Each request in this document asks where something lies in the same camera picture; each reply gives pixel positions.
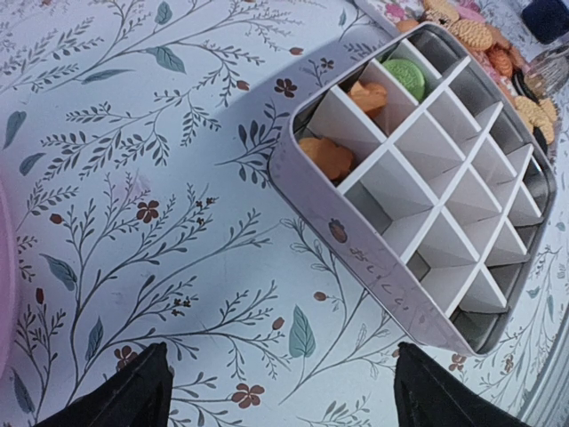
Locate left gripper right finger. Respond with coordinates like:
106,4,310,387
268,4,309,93
394,342,527,427

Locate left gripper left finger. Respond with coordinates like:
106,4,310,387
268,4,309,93
39,342,173,427

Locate pink divided cookie tin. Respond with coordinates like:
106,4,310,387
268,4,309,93
268,23,557,356

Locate orange swirl cookie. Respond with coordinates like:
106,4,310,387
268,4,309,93
299,137,355,181

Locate green round cookie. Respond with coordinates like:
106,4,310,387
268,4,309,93
382,59,426,101

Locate metal serving tongs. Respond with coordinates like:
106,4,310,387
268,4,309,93
524,44,568,98

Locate pink plate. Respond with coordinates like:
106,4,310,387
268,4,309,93
1,186,19,375

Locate floral tablecloth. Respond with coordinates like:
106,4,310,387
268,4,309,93
1,1,568,426

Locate floral cookie tray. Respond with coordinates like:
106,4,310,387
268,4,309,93
356,1,560,156

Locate dark blue mug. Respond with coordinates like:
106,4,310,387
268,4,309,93
521,0,568,44

